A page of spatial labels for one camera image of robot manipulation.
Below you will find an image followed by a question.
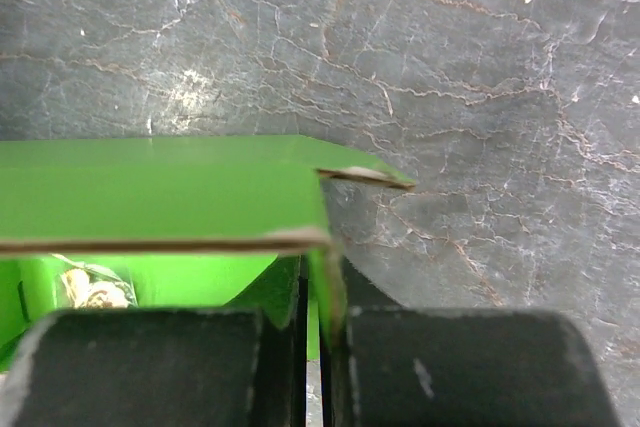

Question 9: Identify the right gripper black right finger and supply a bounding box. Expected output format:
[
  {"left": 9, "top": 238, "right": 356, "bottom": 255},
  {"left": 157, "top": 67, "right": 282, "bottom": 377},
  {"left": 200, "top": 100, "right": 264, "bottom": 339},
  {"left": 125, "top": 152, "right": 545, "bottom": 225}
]
[{"left": 320, "top": 261, "right": 619, "bottom": 426}]

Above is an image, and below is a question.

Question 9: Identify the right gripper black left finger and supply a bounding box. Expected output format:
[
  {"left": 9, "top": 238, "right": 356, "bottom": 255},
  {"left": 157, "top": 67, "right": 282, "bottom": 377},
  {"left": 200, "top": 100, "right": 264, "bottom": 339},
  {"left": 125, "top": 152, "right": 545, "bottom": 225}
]
[{"left": 1, "top": 257, "right": 308, "bottom": 426}]

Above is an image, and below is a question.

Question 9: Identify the green paper box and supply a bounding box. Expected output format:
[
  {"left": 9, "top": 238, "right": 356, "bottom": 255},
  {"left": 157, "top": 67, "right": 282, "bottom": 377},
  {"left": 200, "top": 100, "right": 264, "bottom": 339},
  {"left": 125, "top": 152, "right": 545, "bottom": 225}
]
[{"left": 1, "top": 135, "right": 415, "bottom": 368}]

